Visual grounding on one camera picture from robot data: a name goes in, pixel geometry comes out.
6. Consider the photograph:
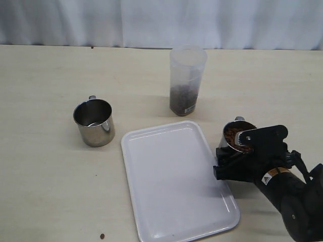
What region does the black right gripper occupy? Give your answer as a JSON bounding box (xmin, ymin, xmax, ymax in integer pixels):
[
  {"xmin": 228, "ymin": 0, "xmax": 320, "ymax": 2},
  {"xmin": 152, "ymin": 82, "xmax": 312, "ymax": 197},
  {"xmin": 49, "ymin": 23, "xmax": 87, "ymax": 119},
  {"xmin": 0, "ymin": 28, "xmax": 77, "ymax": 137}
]
[{"xmin": 213, "ymin": 125, "xmax": 288, "ymax": 183}]

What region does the steel mug with kibble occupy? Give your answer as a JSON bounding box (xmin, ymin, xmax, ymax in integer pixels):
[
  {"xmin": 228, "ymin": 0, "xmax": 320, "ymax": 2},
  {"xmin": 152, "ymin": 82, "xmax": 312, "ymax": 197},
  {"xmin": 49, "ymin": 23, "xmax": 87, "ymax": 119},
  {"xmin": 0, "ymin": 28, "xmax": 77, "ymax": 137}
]
[{"xmin": 219, "ymin": 116, "xmax": 256, "ymax": 153}]

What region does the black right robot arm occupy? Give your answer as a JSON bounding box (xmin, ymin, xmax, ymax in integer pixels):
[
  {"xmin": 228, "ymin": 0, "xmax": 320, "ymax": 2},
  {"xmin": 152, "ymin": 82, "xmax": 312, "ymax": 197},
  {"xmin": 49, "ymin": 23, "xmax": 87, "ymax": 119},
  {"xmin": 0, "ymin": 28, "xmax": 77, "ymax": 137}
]
[{"xmin": 213, "ymin": 120, "xmax": 322, "ymax": 241}]

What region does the white plastic tray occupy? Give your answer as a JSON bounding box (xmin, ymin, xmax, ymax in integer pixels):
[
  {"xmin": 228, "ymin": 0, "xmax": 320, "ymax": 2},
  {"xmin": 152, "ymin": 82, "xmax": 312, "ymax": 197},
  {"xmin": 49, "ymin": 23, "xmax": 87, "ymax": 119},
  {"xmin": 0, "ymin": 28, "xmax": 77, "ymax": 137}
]
[{"xmin": 121, "ymin": 120, "xmax": 240, "ymax": 241}]

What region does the tall translucent plastic container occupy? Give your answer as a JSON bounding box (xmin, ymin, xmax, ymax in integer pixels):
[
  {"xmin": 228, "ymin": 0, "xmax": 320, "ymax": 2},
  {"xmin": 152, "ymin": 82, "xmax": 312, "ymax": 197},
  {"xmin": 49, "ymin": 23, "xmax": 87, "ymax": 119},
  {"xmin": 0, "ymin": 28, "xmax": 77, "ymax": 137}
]
[{"xmin": 170, "ymin": 45, "xmax": 207, "ymax": 116}]

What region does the white curtain backdrop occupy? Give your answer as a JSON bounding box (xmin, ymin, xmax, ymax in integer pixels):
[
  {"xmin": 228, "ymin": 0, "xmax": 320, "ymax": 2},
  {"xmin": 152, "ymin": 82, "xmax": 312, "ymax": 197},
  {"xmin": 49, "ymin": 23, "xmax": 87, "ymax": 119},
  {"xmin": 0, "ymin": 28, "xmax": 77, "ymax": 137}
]
[{"xmin": 1, "ymin": 1, "xmax": 322, "ymax": 50}]

